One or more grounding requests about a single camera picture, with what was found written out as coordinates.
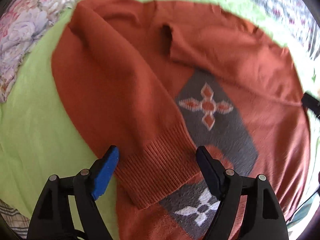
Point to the light green bed sheet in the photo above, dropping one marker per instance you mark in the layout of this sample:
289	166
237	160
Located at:
38	138

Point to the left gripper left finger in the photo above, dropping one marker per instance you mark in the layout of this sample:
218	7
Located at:
66	207

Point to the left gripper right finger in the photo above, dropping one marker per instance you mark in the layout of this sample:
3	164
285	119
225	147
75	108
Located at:
263	217

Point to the rust orange knit sweater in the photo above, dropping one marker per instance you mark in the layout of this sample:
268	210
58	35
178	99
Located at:
161	78

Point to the pastel floral pillow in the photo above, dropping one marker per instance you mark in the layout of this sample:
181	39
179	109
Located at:
23	23

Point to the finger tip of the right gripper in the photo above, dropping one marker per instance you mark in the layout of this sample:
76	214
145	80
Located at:
311	103

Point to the plaid cloth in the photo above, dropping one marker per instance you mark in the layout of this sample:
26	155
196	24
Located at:
16	221

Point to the white floral quilt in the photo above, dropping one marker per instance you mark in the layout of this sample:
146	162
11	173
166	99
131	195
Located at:
297	17

